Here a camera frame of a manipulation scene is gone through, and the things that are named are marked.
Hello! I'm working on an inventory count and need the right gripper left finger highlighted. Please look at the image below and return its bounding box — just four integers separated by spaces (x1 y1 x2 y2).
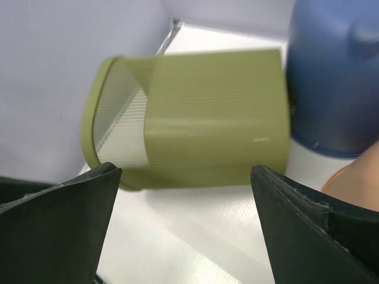
1 163 122 284

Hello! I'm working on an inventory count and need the green mesh square basket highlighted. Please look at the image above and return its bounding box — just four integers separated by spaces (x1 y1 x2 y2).
81 49 290 191

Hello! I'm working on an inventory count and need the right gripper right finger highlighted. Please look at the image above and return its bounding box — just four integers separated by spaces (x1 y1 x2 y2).
250 166 378 284

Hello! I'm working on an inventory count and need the blue round bin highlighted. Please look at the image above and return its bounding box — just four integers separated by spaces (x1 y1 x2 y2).
286 1 378 158

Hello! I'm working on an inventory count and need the tan round bin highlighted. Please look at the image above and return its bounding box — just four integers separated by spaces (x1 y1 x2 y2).
322 143 378 211

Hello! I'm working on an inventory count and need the aluminium frame rail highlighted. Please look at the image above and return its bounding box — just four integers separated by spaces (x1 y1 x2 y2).
156 18 184 55

